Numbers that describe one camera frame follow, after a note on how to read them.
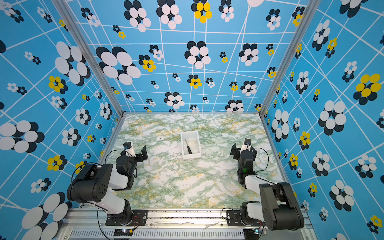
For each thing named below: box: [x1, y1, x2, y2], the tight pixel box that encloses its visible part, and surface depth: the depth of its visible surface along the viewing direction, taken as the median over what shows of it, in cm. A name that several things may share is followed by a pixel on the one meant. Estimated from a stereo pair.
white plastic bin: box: [180, 130, 202, 160], surface depth 102 cm
